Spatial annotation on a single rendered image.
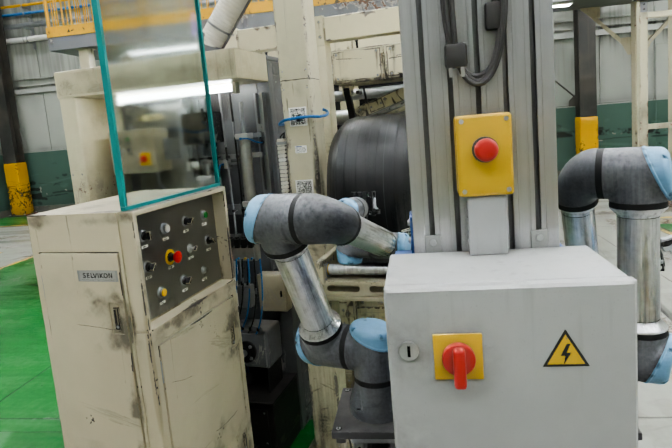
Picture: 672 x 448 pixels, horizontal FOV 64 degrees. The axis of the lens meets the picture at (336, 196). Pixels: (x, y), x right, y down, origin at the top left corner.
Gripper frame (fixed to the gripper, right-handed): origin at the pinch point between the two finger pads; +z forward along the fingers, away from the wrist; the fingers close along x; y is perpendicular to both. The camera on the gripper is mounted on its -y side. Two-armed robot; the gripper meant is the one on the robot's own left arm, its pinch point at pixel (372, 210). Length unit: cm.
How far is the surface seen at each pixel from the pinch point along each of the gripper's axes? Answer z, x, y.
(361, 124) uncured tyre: 14.2, 6.2, 31.7
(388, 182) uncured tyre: 0.9, -5.9, 9.6
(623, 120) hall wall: 998, -265, 101
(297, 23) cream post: 15, 30, 73
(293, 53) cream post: 16, 33, 62
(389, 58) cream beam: 42, 0, 61
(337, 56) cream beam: 42, 23, 65
